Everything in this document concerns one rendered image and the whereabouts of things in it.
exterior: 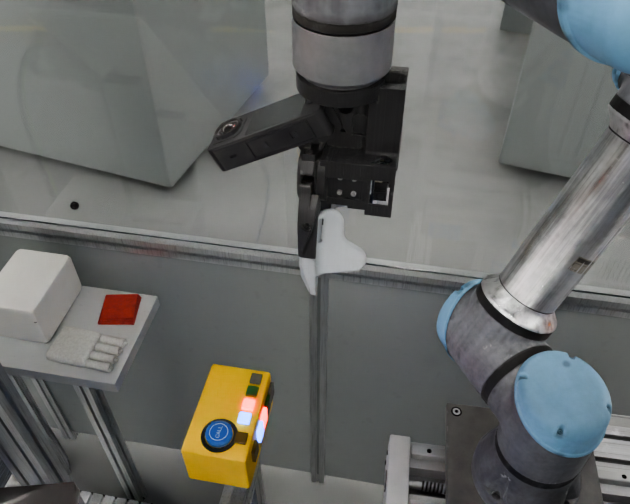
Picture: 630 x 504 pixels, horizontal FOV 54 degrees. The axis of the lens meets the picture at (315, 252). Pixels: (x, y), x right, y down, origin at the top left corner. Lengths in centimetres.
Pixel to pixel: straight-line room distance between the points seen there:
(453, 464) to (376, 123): 63
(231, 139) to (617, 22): 30
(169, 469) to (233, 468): 122
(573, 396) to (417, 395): 83
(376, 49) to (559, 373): 51
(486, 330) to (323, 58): 51
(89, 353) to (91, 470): 93
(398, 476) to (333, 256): 54
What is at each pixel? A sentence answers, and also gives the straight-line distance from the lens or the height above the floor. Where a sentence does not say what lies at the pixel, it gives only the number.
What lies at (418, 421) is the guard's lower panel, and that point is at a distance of 171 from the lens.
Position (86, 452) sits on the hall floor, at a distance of 229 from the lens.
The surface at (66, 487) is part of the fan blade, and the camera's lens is 84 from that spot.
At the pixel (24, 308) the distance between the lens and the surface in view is 137.
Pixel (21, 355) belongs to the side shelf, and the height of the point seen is 86.
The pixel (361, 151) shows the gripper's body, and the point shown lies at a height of 162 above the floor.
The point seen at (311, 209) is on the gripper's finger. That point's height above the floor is 158.
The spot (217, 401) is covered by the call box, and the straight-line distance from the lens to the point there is 100.
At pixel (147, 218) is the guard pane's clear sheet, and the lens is 135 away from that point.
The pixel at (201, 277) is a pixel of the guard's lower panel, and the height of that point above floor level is 90.
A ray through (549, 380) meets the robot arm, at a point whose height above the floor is 127.
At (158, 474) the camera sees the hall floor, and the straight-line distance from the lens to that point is 218.
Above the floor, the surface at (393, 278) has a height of 99.
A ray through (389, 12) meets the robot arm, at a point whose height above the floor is 173.
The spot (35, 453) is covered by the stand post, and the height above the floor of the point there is 73.
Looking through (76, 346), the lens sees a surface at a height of 88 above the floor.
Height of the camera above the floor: 191
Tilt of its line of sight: 44 degrees down
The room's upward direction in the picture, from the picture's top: straight up
